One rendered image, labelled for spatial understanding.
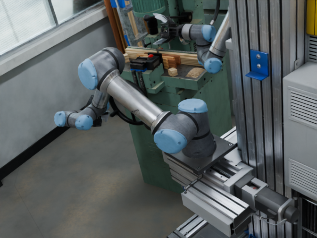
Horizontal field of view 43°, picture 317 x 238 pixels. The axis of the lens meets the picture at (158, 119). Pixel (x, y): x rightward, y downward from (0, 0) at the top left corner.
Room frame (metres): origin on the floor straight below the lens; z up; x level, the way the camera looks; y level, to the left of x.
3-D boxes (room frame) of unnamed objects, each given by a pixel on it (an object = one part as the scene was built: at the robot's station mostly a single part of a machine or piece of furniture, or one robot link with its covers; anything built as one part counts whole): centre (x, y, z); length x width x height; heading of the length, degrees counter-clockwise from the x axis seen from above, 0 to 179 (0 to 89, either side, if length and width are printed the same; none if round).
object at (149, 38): (2.22, -0.09, 1.03); 0.14 x 0.07 x 0.09; 140
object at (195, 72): (1.95, -0.25, 0.91); 0.10 x 0.07 x 0.02; 140
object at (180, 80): (2.10, -0.04, 0.87); 0.61 x 0.30 x 0.06; 50
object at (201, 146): (1.41, -0.15, 0.87); 0.15 x 0.15 x 0.10
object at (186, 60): (2.15, -0.14, 0.92); 0.64 x 0.02 x 0.04; 50
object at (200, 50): (1.78, -0.29, 1.07); 0.11 x 0.08 x 0.11; 2
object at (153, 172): (2.30, -0.15, 0.35); 0.58 x 0.45 x 0.71; 140
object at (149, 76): (2.03, 0.01, 0.91); 0.15 x 0.14 x 0.09; 50
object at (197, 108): (1.40, -0.14, 0.98); 0.13 x 0.12 x 0.14; 137
